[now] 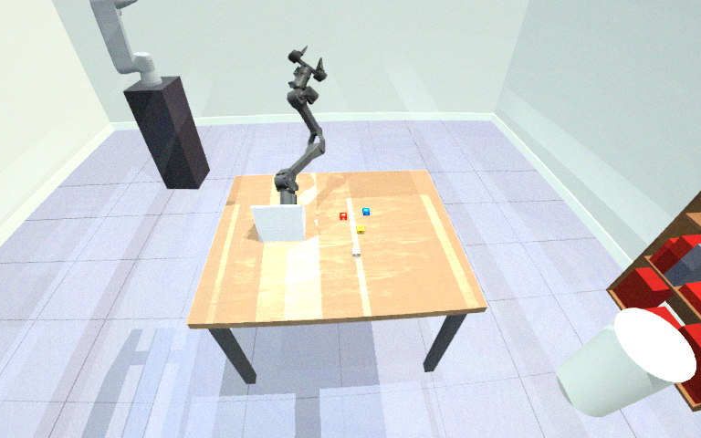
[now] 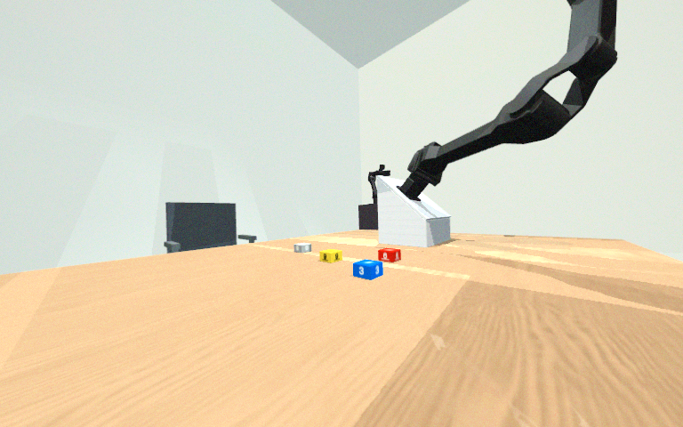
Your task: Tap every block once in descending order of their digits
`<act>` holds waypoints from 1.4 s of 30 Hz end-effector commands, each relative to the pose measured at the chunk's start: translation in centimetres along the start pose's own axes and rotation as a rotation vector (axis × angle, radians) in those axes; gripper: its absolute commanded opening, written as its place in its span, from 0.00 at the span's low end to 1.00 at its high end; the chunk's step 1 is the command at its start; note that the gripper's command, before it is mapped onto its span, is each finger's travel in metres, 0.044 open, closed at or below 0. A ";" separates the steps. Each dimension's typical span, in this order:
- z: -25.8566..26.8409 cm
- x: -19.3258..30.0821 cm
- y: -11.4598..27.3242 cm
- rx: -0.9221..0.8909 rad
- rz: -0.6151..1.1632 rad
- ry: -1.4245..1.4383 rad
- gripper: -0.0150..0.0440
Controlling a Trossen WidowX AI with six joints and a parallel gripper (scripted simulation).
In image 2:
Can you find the red block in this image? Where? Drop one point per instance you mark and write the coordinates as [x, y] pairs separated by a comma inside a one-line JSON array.
[[389, 255]]

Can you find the blue block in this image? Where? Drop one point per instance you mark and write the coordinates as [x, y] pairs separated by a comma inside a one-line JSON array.
[[367, 269]]

